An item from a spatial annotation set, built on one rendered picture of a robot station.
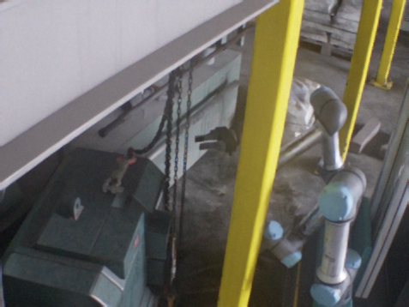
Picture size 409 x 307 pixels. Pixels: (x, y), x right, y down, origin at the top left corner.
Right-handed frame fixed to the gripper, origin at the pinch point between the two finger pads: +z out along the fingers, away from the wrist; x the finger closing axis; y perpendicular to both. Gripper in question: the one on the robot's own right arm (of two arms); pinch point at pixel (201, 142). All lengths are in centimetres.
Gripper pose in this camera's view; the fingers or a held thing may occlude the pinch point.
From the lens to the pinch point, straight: 216.3
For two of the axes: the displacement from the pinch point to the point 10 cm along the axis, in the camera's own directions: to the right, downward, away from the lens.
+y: -0.6, 8.2, 5.6
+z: -9.5, 1.3, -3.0
